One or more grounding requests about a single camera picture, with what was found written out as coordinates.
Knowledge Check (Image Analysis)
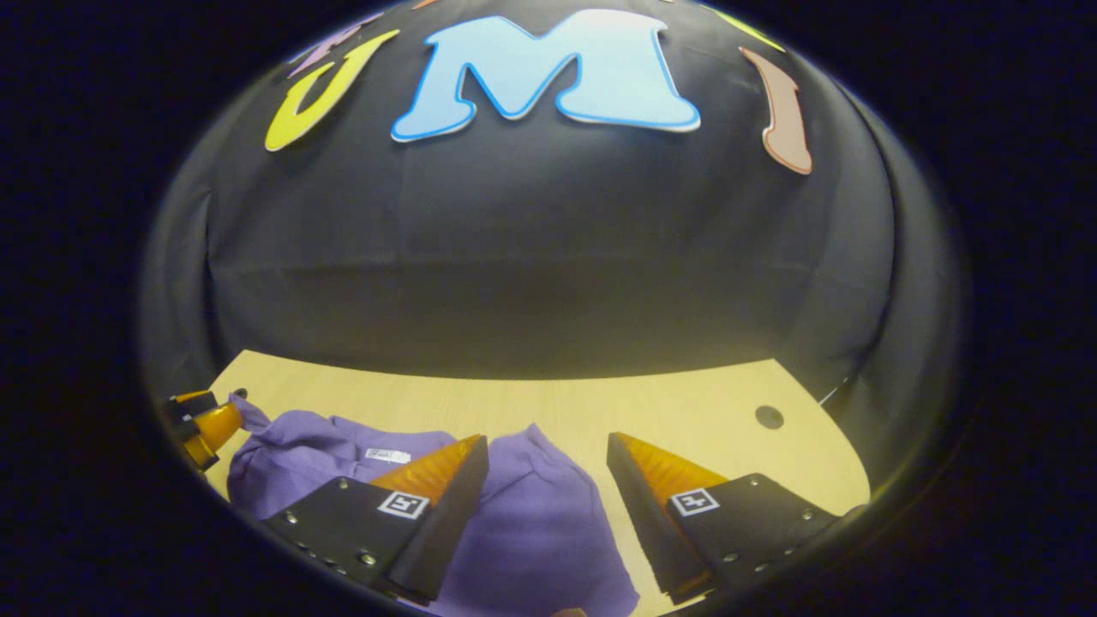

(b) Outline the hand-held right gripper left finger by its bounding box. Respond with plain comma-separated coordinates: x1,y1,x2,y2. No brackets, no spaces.
261,433,490,605

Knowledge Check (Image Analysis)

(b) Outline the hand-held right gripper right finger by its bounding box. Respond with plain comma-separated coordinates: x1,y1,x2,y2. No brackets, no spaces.
606,431,841,605

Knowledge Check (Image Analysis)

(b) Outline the purple knit cardigan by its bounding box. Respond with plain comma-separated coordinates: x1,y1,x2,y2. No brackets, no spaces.
227,394,639,617

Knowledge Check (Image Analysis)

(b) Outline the black backdrop cloth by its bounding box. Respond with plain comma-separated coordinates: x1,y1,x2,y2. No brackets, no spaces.
137,0,969,455

